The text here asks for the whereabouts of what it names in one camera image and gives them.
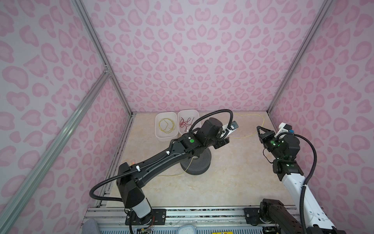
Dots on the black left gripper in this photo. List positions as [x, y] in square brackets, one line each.
[222, 142]

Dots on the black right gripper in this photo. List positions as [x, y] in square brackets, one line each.
[269, 133]

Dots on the aluminium frame left post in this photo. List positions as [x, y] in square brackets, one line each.
[88, 25]

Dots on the white plastic tray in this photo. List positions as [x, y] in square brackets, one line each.
[166, 127]
[186, 118]

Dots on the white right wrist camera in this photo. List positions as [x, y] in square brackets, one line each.
[283, 127]

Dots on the white plastic tray left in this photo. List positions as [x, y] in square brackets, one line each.
[166, 127]

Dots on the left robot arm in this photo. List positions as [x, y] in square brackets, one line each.
[210, 130]

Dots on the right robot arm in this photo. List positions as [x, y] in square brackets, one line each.
[295, 181]

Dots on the aluminium frame diagonal bar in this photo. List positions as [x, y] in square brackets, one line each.
[20, 199]

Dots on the aluminium frame right post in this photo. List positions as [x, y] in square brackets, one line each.
[326, 7]

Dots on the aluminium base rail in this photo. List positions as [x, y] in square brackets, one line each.
[171, 220]

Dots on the dark grey cable spool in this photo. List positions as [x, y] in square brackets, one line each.
[197, 165]

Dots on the aluminium frame post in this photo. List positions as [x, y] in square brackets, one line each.
[326, 7]
[88, 25]

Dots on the white plastic tray right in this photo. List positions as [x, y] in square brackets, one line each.
[186, 118]

